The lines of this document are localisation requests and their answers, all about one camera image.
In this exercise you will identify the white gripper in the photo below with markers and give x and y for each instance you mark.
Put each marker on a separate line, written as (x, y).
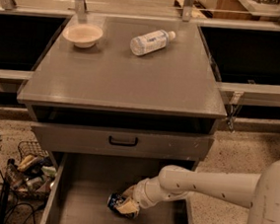
(141, 194)

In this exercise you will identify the blue pepsi can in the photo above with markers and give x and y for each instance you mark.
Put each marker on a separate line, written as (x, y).
(112, 203)

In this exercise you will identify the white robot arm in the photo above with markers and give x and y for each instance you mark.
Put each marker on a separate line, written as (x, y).
(259, 193)

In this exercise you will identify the grey open middle drawer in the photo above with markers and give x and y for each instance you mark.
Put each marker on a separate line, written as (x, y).
(85, 182)

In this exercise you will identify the grey top drawer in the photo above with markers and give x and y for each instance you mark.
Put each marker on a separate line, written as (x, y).
(94, 140)

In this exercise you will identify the grey drawer cabinet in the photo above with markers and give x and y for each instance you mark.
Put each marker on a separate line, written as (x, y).
(170, 90)

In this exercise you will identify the clear plastic water bottle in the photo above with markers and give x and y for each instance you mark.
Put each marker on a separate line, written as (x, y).
(151, 42)

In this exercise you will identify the white paper bowl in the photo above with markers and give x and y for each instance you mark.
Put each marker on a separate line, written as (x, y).
(83, 36)

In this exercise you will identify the wooden crate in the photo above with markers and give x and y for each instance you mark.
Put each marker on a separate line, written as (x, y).
(251, 10)

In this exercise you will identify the black drawer handle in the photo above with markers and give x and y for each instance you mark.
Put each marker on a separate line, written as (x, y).
(124, 142)

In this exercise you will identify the wire basket with items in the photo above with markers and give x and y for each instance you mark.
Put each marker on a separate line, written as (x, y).
(32, 177)

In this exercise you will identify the metal railing frame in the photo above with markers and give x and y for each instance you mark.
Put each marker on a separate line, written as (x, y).
(244, 55)

